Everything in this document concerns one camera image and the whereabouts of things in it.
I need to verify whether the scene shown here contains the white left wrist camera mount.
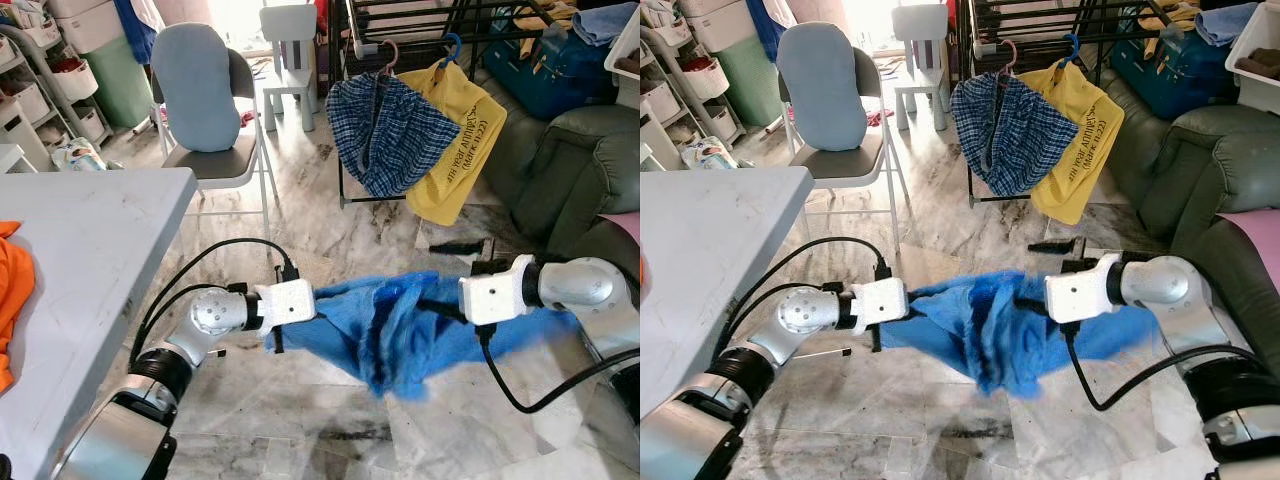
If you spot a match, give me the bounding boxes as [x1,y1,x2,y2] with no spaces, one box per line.
[255,279,317,333]
[850,279,909,331]

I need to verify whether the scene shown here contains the mustard yellow garment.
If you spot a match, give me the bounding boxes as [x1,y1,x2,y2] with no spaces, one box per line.
[1140,0,1201,36]
[505,0,581,36]

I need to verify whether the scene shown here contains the printed plastic bag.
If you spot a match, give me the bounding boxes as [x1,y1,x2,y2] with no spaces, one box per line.
[682,137,739,171]
[50,138,111,173]

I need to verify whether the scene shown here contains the pink mat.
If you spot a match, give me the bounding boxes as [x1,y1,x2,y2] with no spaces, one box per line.
[1218,208,1280,301]
[600,212,641,246]

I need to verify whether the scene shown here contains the blue suitcase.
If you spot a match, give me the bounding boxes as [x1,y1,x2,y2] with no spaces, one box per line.
[1110,25,1241,123]
[483,20,619,123]

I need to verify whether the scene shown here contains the hanging blue white clothes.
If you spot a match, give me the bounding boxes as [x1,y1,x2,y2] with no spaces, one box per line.
[748,0,801,63]
[110,0,166,66]

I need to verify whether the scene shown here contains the white shelf with bins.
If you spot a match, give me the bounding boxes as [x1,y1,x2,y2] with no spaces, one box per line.
[0,0,126,171]
[640,0,751,171]

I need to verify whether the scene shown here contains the light blue cushion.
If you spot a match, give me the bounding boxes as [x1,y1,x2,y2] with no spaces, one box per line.
[777,22,869,154]
[150,22,244,154]

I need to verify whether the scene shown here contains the light blue folded towel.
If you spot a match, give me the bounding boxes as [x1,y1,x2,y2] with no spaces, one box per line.
[1195,0,1261,47]
[570,0,641,47]

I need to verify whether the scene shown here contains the blue plaid shorts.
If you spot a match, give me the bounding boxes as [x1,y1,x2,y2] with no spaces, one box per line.
[326,72,463,199]
[950,72,1089,199]

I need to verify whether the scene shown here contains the white folding table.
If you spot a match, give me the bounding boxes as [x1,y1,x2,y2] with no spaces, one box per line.
[640,167,816,421]
[0,167,199,480]

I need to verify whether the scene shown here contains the black metal drying rack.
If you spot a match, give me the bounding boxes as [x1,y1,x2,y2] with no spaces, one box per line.
[965,0,1231,209]
[335,0,601,209]

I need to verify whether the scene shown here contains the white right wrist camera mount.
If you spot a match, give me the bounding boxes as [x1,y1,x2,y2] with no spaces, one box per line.
[459,254,533,327]
[1045,253,1121,324]

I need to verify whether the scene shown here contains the green sofa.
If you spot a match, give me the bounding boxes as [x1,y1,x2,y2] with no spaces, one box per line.
[1100,70,1280,346]
[478,70,641,263]

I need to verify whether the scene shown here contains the grey folding chair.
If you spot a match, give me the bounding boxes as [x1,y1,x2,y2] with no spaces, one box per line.
[150,45,281,241]
[778,45,911,251]

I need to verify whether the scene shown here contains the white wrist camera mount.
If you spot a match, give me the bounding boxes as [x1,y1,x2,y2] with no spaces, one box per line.
[850,279,909,331]
[459,254,533,327]
[1045,253,1121,324]
[255,279,317,333]

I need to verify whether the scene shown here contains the yellow printed T-shirt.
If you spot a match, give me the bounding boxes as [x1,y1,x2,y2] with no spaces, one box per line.
[1030,62,1126,226]
[405,62,509,227]

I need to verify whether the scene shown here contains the green bin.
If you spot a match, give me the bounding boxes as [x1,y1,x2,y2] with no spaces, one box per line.
[80,35,156,131]
[712,35,783,129]

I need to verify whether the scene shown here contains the orange T-shirt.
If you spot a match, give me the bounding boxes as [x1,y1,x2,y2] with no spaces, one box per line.
[0,220,38,396]

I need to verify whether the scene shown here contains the white plastic crate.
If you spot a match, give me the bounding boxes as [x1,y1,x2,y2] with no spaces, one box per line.
[603,8,641,83]
[1225,5,1280,116]

